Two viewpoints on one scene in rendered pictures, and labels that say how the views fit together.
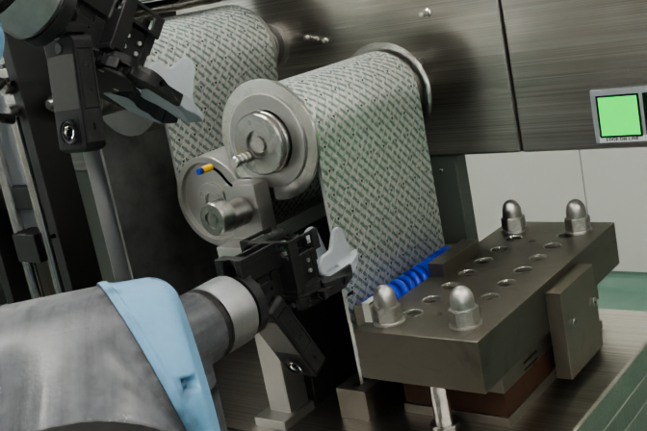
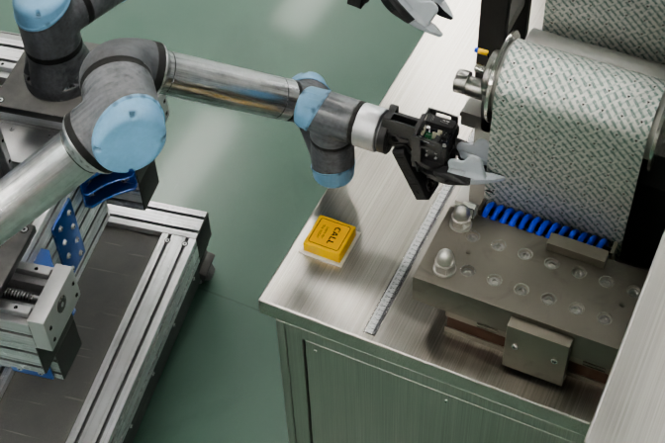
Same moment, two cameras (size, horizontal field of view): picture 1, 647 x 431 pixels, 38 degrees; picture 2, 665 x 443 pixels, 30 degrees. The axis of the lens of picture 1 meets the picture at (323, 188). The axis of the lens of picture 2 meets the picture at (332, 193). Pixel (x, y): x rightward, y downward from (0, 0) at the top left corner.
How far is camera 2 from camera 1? 1.80 m
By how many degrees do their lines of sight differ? 73
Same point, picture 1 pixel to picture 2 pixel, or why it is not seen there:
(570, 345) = (508, 352)
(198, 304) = (342, 115)
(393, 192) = (570, 178)
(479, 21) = not seen: outside the picture
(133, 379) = (91, 131)
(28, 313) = (108, 83)
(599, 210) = not seen: outside the picture
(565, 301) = (513, 333)
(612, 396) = (501, 396)
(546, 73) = not seen: outside the picture
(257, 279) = (397, 132)
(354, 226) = (513, 167)
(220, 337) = (340, 136)
